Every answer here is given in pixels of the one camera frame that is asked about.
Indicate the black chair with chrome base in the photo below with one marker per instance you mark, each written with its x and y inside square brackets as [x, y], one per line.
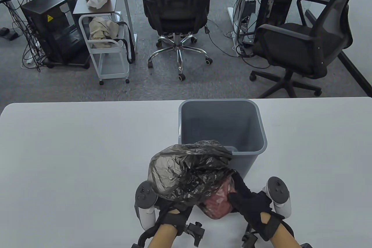
[175, 3]

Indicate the black mesh office chair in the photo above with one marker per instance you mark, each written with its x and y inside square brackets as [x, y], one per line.
[293, 44]

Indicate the grey white hand controller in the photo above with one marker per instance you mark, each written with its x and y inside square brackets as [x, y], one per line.
[277, 189]
[145, 198]

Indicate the grey plastic trash bin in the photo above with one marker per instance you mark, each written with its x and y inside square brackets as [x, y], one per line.
[221, 123]

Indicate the person's left forearm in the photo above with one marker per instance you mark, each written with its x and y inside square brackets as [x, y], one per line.
[162, 237]

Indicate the grey white left hand controller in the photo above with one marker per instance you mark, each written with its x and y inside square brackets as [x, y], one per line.
[145, 198]

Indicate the black computer tower yellow sticker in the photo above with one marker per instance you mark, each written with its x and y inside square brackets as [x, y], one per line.
[43, 9]

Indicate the white rolling cart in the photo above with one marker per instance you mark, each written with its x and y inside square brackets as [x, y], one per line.
[110, 67]

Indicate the white metal pole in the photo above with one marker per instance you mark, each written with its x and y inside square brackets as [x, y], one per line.
[126, 6]

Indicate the crumpled pink paper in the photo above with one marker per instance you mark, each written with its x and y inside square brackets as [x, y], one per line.
[221, 201]

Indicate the grey white right hand controller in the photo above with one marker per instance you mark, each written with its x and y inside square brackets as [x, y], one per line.
[277, 189]

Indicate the person's left hand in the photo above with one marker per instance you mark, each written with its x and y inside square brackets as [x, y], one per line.
[175, 216]

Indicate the beige cloth bag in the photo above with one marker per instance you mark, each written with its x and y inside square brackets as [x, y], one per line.
[101, 31]

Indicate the black plastic garbage bag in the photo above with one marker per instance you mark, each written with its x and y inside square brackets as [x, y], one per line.
[180, 166]

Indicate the black foot pedal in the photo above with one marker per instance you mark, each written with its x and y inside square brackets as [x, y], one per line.
[8, 33]

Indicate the person's right hand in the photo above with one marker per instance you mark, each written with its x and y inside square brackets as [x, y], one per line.
[252, 207]

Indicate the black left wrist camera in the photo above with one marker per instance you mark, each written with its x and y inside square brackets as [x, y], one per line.
[196, 232]

